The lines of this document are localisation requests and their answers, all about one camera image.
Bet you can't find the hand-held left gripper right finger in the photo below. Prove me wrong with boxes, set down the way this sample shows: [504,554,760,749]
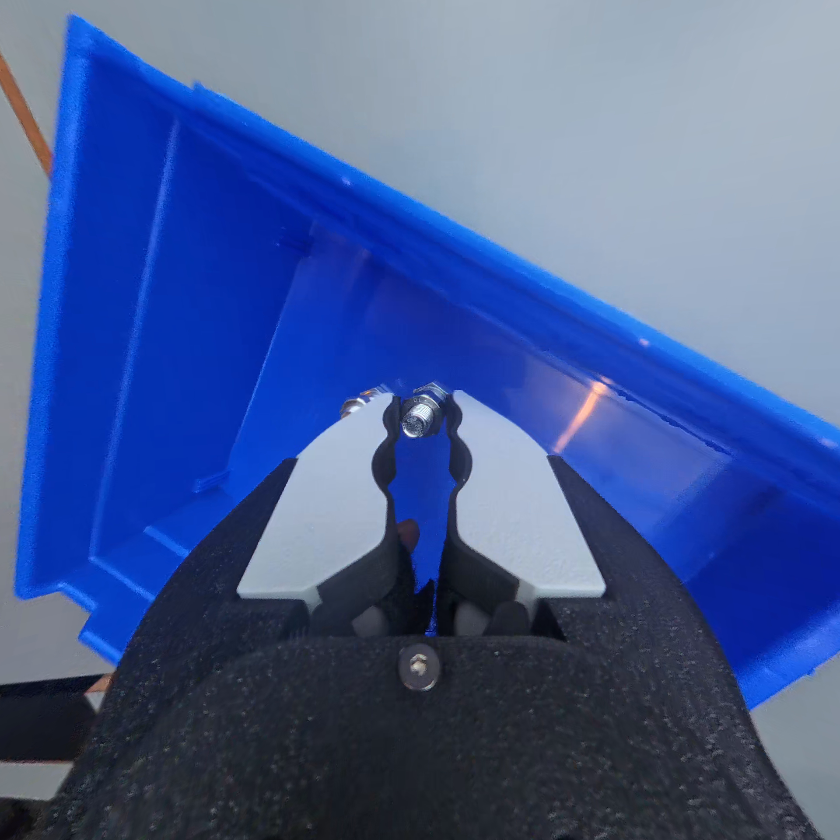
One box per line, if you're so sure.
[446,390,606,599]

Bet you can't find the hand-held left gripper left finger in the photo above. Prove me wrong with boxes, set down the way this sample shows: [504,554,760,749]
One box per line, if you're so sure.
[236,394,403,601]

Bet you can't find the silver hex bolt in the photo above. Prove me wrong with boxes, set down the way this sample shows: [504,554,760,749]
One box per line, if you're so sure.
[340,386,396,417]
[399,382,455,441]

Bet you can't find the blue plastic bin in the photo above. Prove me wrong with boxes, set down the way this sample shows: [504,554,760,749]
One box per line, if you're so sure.
[14,13,840,713]

